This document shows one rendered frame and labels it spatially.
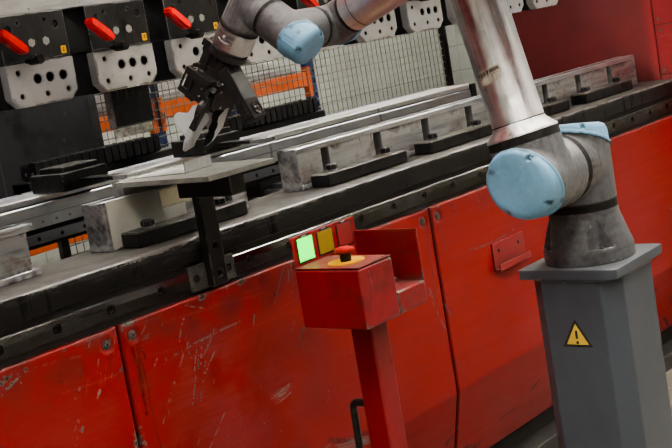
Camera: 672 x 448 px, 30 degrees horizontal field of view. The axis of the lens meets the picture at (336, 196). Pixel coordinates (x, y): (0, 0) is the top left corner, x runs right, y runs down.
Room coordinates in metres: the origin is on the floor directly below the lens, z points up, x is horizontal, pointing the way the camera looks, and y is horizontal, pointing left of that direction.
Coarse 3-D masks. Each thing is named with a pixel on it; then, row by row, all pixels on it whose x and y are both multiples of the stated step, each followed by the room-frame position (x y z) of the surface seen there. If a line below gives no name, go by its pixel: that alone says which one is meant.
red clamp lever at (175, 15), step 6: (168, 12) 2.50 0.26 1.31; (174, 12) 2.50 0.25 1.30; (174, 18) 2.51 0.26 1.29; (180, 18) 2.51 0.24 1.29; (186, 18) 2.53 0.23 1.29; (180, 24) 2.52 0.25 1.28; (186, 24) 2.52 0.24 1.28; (192, 30) 2.54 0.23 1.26; (198, 30) 2.54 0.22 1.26; (186, 36) 2.57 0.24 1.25; (192, 36) 2.55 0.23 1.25; (198, 36) 2.54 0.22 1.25
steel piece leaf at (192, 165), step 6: (204, 156) 2.41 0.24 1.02; (210, 156) 2.43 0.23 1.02; (186, 162) 2.36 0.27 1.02; (192, 162) 2.38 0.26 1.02; (198, 162) 2.39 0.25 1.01; (204, 162) 2.41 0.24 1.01; (210, 162) 2.42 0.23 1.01; (180, 168) 2.45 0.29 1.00; (186, 168) 2.36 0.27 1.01; (192, 168) 2.37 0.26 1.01; (198, 168) 2.39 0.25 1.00; (156, 174) 2.42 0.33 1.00; (162, 174) 2.39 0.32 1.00; (168, 174) 2.38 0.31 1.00; (174, 174) 2.37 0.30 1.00
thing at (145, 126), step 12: (108, 96) 2.45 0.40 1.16; (120, 96) 2.46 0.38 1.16; (132, 96) 2.48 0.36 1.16; (144, 96) 2.51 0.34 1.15; (108, 108) 2.45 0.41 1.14; (120, 108) 2.46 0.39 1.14; (132, 108) 2.48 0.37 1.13; (144, 108) 2.50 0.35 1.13; (120, 120) 2.45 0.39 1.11; (132, 120) 2.47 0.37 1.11; (144, 120) 2.50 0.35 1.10; (120, 132) 2.46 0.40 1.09; (132, 132) 2.48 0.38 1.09; (144, 132) 2.51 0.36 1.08
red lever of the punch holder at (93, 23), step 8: (88, 24) 2.35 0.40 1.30; (96, 24) 2.35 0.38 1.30; (96, 32) 2.36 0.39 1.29; (104, 32) 2.36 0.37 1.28; (112, 32) 2.38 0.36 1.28; (104, 40) 2.38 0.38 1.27; (112, 40) 2.38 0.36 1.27; (112, 48) 2.41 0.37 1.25; (120, 48) 2.39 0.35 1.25; (128, 48) 2.40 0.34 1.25
